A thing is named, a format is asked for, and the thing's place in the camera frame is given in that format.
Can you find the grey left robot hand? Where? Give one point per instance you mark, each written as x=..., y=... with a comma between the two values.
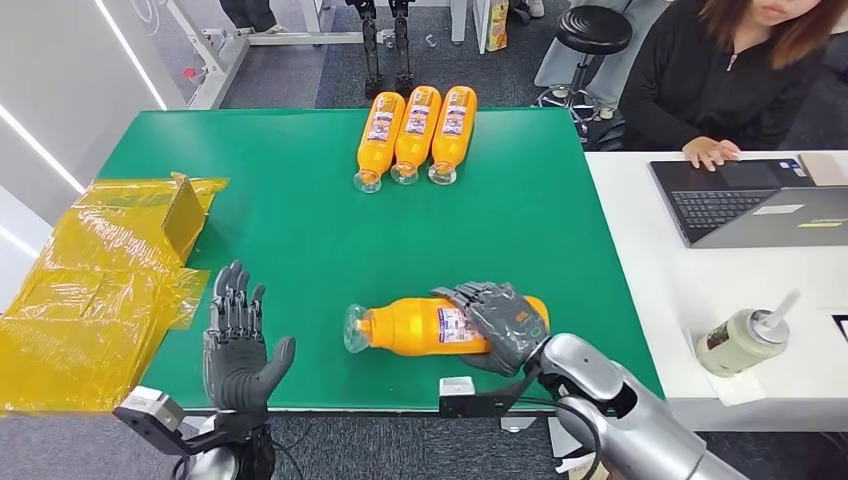
x=235, y=371

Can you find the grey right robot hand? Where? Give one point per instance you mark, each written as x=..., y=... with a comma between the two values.
x=507, y=324

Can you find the orange juice bottle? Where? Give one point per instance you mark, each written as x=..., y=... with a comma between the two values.
x=404, y=326
x=454, y=142
x=414, y=142
x=378, y=149

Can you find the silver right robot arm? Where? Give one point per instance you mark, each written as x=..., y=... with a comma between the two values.
x=636, y=417

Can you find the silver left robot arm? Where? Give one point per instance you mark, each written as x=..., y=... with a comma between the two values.
x=228, y=460

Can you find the green table mat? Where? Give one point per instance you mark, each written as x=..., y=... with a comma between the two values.
x=298, y=232

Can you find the white paper tag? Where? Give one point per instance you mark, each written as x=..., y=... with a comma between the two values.
x=575, y=464

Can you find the brown cardboard flap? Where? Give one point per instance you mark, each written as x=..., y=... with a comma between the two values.
x=184, y=222

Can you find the yellow plastic wrapped box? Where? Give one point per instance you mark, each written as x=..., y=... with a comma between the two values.
x=79, y=298

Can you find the drink cup with straw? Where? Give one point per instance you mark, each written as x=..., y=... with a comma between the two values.
x=738, y=343

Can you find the dark grey laptop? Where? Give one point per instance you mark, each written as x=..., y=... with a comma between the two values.
x=715, y=205

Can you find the white paper napkin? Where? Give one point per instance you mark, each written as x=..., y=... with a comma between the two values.
x=742, y=392

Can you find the person's hand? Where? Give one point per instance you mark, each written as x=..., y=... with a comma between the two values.
x=710, y=152

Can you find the black metal stand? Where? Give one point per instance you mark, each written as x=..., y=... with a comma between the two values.
x=372, y=60
x=403, y=56

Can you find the person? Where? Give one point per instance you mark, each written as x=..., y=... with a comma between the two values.
x=682, y=86

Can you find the yellow carton box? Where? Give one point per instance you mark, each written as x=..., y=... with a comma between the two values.
x=498, y=26

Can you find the black round stool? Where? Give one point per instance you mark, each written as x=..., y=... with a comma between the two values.
x=594, y=30

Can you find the white desk leg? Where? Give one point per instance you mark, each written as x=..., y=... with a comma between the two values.
x=458, y=20

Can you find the black flat object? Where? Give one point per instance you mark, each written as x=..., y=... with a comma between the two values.
x=842, y=328

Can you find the beige notebook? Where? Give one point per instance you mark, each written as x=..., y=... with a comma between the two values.
x=825, y=169

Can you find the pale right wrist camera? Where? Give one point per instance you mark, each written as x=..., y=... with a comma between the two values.
x=457, y=391

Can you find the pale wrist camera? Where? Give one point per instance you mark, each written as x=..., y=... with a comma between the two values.
x=152, y=414
x=457, y=391

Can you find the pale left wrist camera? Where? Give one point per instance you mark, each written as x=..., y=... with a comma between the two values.
x=152, y=414

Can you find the white metal frame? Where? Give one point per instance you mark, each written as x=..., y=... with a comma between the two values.
x=218, y=79

